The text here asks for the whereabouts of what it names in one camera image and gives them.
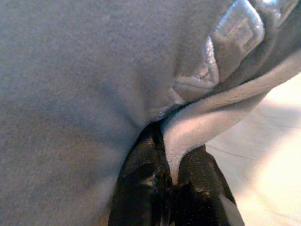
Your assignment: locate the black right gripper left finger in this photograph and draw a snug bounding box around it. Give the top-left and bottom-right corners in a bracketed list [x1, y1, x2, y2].
[109, 122, 174, 226]

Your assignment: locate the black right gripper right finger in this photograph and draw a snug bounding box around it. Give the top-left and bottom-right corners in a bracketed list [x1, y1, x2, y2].
[174, 145, 245, 226]

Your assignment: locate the grey pillow with embroidered letters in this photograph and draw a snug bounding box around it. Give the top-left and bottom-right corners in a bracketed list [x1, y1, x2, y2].
[0, 0, 301, 226]

